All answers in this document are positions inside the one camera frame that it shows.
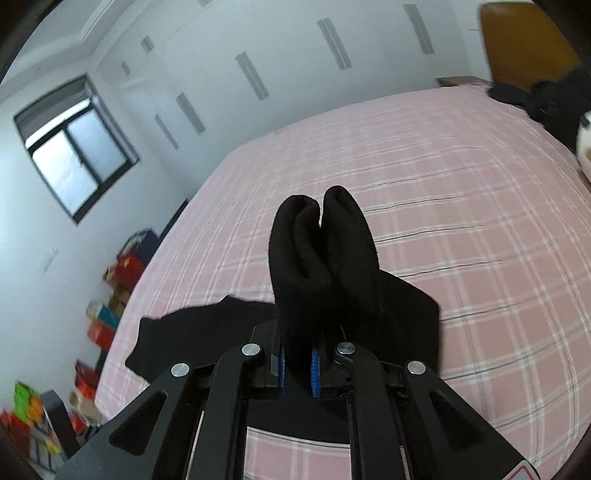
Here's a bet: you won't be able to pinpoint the white built-in wardrobe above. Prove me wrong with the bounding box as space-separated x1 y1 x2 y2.
92 1 489 195

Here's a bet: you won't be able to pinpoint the white heart pattern pillow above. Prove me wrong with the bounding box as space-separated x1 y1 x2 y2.
576 111 591 181

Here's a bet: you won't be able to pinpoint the pink plaid bed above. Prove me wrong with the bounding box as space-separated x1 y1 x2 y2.
96 85 590 479

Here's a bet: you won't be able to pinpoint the colourful boxes pile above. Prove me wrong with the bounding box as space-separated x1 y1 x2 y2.
0 227 160 476

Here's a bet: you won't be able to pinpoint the brown wooden headboard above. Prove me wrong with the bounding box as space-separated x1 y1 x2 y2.
479 2 582 90

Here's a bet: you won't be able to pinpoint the black framed window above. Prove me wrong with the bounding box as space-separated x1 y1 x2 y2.
14 76 139 224

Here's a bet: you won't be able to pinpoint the black clothes pile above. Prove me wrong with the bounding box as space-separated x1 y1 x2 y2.
487 68 590 151

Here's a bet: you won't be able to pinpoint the black pants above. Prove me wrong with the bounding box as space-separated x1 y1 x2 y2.
124 185 441 446

